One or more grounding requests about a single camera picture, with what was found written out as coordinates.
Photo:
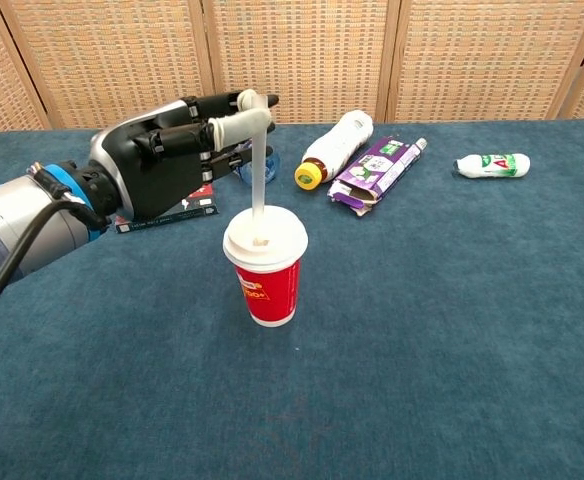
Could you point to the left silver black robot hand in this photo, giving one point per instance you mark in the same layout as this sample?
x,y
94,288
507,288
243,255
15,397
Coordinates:
x,y
157,160

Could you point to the clear plastic straw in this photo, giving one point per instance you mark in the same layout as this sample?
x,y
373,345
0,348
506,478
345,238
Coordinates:
x,y
258,185

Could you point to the red paper cup white lid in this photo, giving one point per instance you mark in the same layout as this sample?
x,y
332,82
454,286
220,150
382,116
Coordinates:
x,y
267,285

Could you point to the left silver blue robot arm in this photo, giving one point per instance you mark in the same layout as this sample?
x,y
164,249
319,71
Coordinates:
x,y
17,225

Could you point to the red black card box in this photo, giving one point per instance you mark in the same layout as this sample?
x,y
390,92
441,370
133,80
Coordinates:
x,y
199,204

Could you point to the blue plastic water bottle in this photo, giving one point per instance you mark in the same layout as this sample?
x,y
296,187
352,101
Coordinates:
x,y
272,167

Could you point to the white bottle yellow cap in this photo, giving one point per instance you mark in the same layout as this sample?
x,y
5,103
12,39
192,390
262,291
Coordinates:
x,y
334,145

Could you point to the purple toothpaste box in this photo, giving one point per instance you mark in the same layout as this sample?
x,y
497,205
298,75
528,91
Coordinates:
x,y
372,172

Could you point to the woven wooden folding screen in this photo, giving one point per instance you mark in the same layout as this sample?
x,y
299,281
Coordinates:
x,y
422,60

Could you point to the blue felt table cover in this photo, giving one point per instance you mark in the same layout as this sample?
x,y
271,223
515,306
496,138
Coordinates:
x,y
372,375

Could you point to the small white green drink bottle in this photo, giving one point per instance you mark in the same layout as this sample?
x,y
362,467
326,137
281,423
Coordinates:
x,y
492,165

